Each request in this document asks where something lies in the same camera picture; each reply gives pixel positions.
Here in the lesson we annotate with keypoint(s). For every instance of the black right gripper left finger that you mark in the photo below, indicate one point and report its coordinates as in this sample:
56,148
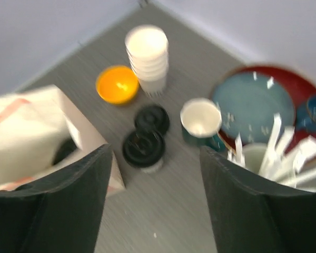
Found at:
60,212

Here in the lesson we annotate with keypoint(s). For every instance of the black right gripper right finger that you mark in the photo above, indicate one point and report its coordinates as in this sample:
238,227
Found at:
252,214

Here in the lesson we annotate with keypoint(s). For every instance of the brown paper takeout bag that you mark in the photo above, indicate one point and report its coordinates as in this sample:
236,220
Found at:
41,132

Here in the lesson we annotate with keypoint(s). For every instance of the stack of white paper cups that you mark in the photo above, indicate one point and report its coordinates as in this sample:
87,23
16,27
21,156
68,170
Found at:
148,50

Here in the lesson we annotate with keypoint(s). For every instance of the white paper cup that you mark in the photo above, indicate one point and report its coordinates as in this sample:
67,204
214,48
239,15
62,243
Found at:
154,168

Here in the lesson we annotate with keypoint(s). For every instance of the white straw holder tin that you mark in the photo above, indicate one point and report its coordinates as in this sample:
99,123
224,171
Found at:
254,153

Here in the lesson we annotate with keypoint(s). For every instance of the dark green ceramic mug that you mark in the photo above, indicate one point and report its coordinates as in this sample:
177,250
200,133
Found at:
201,121

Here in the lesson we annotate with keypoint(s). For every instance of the blue ceramic plate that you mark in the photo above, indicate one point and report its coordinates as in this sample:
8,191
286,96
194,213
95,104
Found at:
248,102

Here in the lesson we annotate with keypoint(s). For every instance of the dark blue ceramic cup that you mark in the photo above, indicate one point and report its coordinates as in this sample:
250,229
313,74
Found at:
306,116

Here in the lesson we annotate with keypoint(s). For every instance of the orange plastic bowl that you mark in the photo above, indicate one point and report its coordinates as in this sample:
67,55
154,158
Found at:
117,84

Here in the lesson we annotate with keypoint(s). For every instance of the red round tray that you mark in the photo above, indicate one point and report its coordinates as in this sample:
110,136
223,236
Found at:
299,88

